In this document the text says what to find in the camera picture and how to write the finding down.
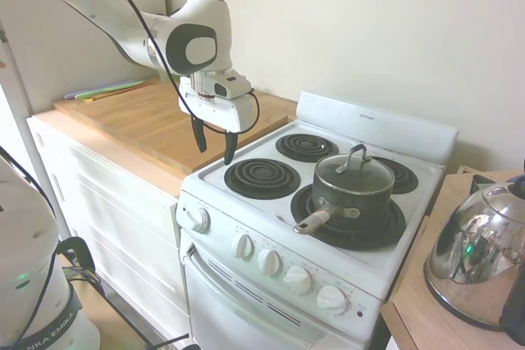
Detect large black coil burner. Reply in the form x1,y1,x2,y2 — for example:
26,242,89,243
290,184,407,251

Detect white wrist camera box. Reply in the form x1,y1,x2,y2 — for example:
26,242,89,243
212,75,253,100

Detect dark pot with long handle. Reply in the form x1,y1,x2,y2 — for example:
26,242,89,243
292,173,395,236

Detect light wooden side table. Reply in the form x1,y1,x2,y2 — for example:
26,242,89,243
379,164,525,350

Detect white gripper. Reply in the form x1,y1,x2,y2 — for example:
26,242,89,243
177,78,253,166

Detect wooden butcher block board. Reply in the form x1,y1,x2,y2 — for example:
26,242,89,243
52,80,290,175

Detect white kitchen cabinet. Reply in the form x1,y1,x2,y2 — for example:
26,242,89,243
25,107,192,343

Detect silver electric kettle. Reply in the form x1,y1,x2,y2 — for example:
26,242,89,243
422,173,525,347

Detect white stove knob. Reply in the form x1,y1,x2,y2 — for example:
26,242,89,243
257,248,282,278
282,266,313,295
231,233,256,261
316,284,349,316
185,204,212,234

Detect orange plastic cutting mat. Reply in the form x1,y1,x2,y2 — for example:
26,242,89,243
91,82,155,102

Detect small black coil burner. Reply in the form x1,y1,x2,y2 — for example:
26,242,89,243
371,155,420,195
275,133,340,164

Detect glass pot lid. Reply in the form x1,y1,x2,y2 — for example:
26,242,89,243
314,143,396,196

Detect medium black coil burner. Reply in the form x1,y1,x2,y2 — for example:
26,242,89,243
223,157,301,201

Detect white stand pole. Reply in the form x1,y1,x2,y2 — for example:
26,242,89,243
0,17,73,244

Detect white electric stove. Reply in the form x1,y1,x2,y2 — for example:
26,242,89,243
176,90,459,350

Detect green plastic cutting mat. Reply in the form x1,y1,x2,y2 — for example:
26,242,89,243
75,80,147,102

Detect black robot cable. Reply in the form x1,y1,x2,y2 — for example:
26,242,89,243
90,0,261,134

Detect white oven door handle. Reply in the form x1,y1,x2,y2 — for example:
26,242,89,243
181,242,313,343

